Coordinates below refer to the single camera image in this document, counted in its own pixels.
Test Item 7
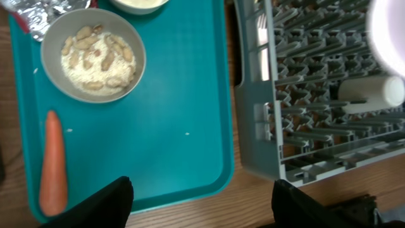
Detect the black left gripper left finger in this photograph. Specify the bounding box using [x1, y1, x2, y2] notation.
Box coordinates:
[40, 176, 134, 228]

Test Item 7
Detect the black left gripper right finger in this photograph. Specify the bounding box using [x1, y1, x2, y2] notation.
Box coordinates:
[271, 179, 354, 228]

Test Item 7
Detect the orange carrot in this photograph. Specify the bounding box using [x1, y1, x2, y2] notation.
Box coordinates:
[39, 110, 68, 217]

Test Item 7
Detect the white plastic cup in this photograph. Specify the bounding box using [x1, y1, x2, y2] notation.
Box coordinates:
[338, 76, 404, 114]

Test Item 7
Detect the grey bowl with rice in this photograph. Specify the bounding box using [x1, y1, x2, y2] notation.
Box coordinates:
[40, 8, 146, 103]

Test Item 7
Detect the grey dishwasher rack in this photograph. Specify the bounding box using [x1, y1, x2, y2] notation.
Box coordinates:
[235, 1, 404, 186]

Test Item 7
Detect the teal plastic tray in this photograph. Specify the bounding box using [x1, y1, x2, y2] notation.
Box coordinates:
[9, 1, 234, 223]

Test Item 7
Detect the white bowl with peanuts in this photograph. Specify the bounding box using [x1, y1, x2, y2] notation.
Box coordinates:
[110, 0, 168, 15]

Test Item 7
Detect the crumpled foil wrapper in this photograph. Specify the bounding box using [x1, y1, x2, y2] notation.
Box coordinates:
[1, 0, 97, 42]

